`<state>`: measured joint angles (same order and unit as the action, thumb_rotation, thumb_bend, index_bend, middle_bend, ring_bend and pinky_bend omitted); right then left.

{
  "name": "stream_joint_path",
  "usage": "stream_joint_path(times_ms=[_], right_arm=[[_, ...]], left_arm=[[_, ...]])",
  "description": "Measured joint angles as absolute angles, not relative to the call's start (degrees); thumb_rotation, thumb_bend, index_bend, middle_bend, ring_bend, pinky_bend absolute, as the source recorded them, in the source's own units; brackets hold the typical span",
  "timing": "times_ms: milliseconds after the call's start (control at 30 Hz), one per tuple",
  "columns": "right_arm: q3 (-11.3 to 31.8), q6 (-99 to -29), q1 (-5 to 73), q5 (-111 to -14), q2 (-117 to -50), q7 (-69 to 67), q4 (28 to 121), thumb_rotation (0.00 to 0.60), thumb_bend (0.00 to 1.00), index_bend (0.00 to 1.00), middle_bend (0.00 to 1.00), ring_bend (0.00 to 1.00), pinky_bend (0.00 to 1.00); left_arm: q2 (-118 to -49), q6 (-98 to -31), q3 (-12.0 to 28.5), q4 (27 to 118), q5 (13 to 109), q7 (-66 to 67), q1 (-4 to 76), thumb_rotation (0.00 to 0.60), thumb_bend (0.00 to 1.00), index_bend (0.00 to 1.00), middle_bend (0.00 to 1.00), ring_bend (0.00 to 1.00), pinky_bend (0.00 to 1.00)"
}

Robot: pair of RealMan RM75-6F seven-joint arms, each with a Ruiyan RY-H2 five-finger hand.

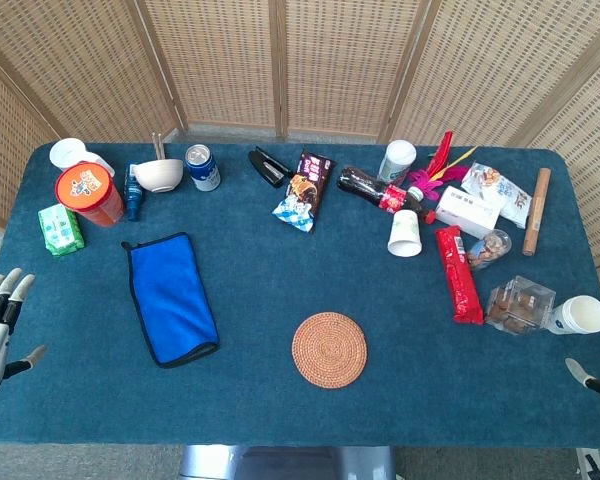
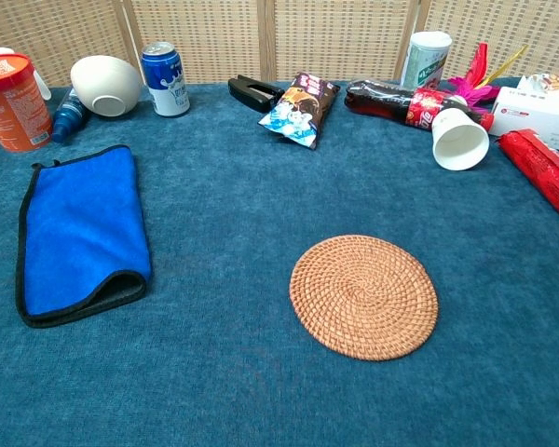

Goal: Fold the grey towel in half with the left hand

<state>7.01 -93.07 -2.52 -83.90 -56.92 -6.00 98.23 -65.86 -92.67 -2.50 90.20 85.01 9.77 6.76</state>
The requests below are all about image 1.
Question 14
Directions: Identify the white snack bag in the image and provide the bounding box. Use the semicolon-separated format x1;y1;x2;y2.
460;161;533;230

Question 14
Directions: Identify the bamboo folding screen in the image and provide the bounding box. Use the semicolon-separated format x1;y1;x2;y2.
0;0;600;269

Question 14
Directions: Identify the red biscuit pack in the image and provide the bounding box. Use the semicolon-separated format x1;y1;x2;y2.
434;225;485;326

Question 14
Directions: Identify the round woven rattan coaster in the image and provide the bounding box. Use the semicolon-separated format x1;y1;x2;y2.
291;311;369;390

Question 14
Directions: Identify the white and green lidded cup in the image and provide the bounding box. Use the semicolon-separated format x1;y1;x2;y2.
377;139;417;186

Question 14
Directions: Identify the white paper cup blue logo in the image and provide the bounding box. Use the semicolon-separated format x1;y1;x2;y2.
545;294;600;335

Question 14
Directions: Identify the cola bottle with red label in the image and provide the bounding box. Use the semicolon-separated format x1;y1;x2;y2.
336;165;438;225

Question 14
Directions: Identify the brown chocolate snack bag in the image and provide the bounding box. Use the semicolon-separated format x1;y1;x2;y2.
271;151;336;235

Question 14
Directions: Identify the blue table cloth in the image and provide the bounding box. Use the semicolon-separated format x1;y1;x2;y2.
0;142;600;448

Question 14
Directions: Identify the wooden rolling pin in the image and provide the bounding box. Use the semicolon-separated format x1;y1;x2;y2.
522;167;552;257

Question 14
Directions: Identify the grey and blue cloth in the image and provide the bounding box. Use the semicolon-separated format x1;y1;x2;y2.
120;231;221;370

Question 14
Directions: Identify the colourful feather shuttlecock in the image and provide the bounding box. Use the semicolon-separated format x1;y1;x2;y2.
405;130;479;203

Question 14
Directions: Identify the small blue bottle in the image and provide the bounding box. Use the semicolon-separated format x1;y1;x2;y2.
123;160;144;223

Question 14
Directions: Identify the white ceramic bowl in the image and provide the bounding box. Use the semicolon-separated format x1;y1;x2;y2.
131;158;185;194

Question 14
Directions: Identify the red tub with orange lid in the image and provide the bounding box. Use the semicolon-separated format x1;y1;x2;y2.
54;161;126;229

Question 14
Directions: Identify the white paper cup green print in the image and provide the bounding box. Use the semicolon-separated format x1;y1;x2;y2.
387;208;424;258

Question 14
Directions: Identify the blue and white drink can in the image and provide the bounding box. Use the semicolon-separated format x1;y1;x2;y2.
184;144;222;192

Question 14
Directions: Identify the clear plastic snack box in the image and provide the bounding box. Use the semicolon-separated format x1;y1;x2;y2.
484;275;557;337

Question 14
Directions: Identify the white plastic cup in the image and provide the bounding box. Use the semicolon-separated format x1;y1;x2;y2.
48;137;116;177

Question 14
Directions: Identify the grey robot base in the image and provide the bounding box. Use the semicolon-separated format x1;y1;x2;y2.
178;444;397;480

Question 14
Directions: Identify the black stapler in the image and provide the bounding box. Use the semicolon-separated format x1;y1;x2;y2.
248;146;294;189

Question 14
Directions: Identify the white cardboard box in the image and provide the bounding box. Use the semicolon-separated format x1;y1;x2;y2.
434;185;502;240

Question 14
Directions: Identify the white stand part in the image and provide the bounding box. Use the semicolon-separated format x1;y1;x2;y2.
574;446;600;480

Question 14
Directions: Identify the green tissue pack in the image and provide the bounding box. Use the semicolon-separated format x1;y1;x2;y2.
37;203;86;258

